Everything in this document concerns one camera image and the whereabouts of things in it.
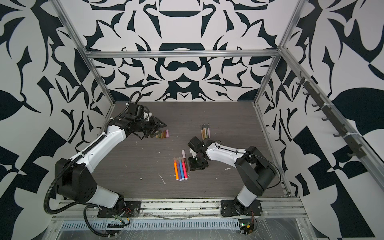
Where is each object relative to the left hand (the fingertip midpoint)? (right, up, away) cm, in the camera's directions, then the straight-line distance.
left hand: (166, 124), depth 80 cm
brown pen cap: (-5, -8, +21) cm, 23 cm away
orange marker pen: (+5, -26, +6) cm, 27 cm away
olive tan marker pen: (+24, -7, +22) cm, 33 cm away
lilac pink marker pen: (+25, -5, +22) cm, 34 cm away
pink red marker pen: (+9, -26, +7) cm, 28 cm away
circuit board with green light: (+39, -47, -9) cm, 62 cm away
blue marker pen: (+8, -26, +6) cm, 28 cm away
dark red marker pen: (+10, -21, +10) cm, 25 cm away
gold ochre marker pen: (+21, -8, +21) cm, 31 cm away
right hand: (+14, -25, +5) cm, 29 cm away
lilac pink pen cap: (-3, -7, +21) cm, 22 cm away
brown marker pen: (+21, -7, +22) cm, 31 cm away
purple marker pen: (+6, -27, +5) cm, 28 cm away
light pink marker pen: (+9, -18, +12) cm, 24 cm away
